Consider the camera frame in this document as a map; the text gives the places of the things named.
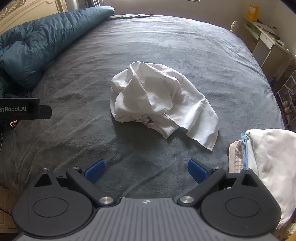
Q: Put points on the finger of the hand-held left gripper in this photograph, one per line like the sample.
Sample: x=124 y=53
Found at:
x=45 y=112

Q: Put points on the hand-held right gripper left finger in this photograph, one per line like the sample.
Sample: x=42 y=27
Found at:
x=93 y=171

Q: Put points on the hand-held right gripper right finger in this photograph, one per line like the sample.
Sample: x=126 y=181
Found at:
x=196 y=170

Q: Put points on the white shirt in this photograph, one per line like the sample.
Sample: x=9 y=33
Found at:
x=157 y=97

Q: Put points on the checked folded garment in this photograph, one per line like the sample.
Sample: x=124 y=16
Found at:
x=239 y=155

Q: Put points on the blue folded garment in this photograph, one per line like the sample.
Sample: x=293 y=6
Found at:
x=244 y=150

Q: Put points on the teal duvet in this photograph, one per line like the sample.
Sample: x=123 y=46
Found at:
x=39 y=39

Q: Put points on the white folded garment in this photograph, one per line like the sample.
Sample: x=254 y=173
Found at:
x=270 y=157

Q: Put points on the cream carved headboard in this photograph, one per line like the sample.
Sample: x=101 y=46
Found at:
x=30 y=8

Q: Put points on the shoe rack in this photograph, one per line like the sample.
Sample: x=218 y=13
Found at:
x=288 y=99

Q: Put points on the grey bed blanket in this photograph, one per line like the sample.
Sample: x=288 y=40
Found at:
x=161 y=41

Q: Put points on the white desk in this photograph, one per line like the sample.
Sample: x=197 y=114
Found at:
x=266 y=39

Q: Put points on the yellow box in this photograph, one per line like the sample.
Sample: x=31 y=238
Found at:
x=252 y=12

